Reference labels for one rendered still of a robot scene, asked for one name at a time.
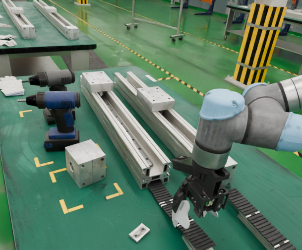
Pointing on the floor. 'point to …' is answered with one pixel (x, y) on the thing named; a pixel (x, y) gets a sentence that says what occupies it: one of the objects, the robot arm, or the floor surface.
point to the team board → (158, 23)
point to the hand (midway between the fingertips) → (188, 216)
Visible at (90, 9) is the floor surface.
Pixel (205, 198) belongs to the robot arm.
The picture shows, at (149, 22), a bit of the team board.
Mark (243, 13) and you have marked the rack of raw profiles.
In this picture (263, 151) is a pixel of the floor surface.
